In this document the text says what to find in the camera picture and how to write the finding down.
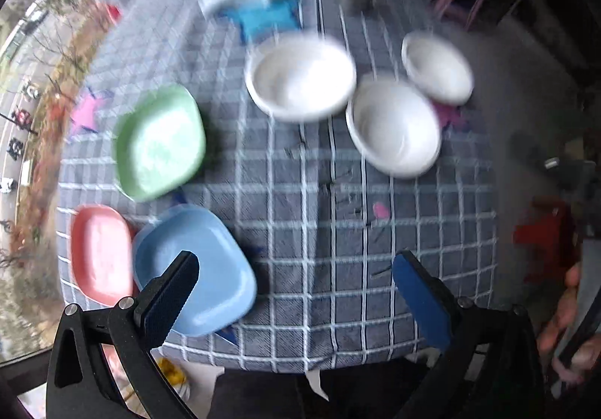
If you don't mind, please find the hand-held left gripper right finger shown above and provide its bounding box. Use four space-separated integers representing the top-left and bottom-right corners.
393 251 548 419

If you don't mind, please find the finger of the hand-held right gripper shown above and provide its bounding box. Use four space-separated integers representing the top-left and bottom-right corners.
511 132 564 176

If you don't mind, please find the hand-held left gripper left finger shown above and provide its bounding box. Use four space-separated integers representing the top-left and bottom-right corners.
46 250 200 419

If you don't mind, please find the blue square plate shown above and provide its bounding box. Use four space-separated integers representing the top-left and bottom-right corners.
133 204 258 338

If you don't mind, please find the pink square plate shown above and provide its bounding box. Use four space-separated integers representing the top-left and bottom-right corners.
70 205 137 307

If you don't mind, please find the green square plate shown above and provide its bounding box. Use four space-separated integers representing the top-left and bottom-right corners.
114 85 207 203

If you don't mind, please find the white bowl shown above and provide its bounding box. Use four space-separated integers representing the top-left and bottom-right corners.
401 31 474 106
346 78 442 179
245 33 358 123

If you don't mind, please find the person's right hand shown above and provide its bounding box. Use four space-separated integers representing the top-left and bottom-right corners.
536 262 585 355

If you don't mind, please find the white bag with yellow contents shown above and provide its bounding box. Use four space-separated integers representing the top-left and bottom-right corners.
153 351 226 419

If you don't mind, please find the red plastic stool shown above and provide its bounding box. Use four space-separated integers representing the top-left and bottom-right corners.
512 197 579 281

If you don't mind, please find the grey checked star tablecloth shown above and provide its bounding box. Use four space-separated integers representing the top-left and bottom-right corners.
56 0 501 375

